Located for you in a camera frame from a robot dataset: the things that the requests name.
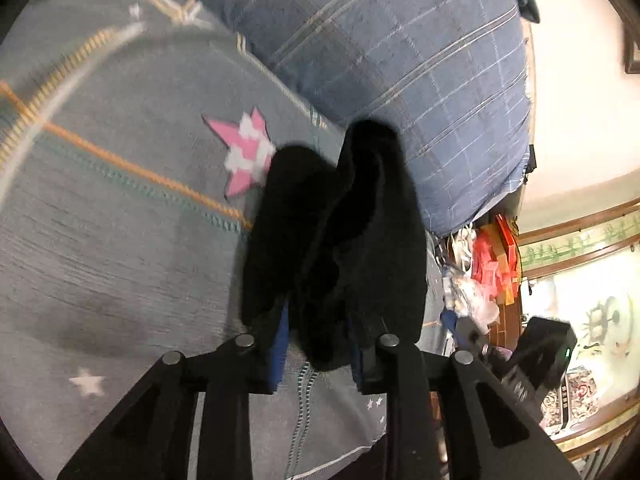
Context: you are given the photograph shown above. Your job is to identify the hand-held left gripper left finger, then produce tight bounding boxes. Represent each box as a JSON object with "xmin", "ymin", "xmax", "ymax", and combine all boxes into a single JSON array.
[{"xmin": 56, "ymin": 304, "xmax": 291, "ymax": 480}]

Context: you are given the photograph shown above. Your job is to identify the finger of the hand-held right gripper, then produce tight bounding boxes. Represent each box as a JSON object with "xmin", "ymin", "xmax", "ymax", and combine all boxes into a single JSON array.
[{"xmin": 440, "ymin": 310, "xmax": 493, "ymax": 361}]

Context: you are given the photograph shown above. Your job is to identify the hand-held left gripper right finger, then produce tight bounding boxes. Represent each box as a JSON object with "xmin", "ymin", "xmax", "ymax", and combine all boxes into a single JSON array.
[{"xmin": 345, "ymin": 310, "xmax": 583, "ymax": 480}]

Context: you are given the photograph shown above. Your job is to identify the black pants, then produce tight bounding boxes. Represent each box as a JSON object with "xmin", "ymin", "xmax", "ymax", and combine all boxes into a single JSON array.
[{"xmin": 241, "ymin": 119, "xmax": 428, "ymax": 372}]

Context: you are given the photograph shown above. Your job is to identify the pile of red packets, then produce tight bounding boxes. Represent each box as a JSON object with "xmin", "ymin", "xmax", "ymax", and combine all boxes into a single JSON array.
[{"xmin": 472, "ymin": 214, "xmax": 522, "ymax": 306}]

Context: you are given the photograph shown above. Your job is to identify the wooden cabinet with printed panel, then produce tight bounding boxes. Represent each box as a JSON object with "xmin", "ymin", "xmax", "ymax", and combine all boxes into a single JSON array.
[{"xmin": 517, "ymin": 199, "xmax": 640, "ymax": 461}]

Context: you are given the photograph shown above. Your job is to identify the grey star print bed sheet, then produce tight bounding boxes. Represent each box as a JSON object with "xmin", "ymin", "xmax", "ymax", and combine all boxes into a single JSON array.
[{"xmin": 0, "ymin": 0, "xmax": 451, "ymax": 480}]

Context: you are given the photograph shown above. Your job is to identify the blue plaid pillow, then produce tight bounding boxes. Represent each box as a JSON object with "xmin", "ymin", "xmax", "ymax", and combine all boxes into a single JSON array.
[{"xmin": 135, "ymin": 0, "xmax": 533, "ymax": 236}]

